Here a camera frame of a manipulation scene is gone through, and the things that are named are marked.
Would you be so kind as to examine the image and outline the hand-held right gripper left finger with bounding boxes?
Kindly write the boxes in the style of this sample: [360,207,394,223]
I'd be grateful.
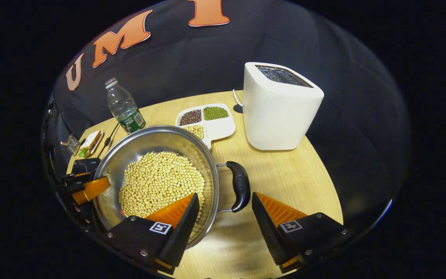
[105,193,200,275]

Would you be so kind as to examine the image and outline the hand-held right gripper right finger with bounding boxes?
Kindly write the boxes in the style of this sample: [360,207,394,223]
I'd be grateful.
[252,192,349,274]

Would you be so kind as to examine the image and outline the steel pot with black handle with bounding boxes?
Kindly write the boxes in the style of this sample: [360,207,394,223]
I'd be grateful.
[93,125,251,250]

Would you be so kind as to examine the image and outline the small white plate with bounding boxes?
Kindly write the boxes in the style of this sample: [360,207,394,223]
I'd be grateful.
[78,131,105,158]

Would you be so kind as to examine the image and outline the clear plastic water bottle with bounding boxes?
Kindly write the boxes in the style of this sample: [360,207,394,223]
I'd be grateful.
[105,77,146,134]

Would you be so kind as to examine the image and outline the small pile of soybeans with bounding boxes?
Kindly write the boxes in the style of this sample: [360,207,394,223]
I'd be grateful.
[184,124,205,140]

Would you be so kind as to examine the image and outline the white divided dish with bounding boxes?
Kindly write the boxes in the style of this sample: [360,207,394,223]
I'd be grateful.
[175,103,236,150]

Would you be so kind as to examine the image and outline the pile of red beans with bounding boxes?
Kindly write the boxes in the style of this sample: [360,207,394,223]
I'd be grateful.
[179,109,202,126]

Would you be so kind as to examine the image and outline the white toaster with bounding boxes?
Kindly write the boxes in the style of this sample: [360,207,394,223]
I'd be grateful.
[242,62,324,151]

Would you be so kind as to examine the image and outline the pile of green mung beans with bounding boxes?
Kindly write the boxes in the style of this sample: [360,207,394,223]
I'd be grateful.
[203,106,230,121]

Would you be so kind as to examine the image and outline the black backdrop cloth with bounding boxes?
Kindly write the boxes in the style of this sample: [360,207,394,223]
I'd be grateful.
[43,0,413,217]

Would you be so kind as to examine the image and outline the small metal wire basket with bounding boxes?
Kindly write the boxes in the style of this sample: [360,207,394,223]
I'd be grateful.
[61,134,81,155]

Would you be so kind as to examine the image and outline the black power cable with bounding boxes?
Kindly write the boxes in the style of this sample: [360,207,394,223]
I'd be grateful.
[97,122,121,158]

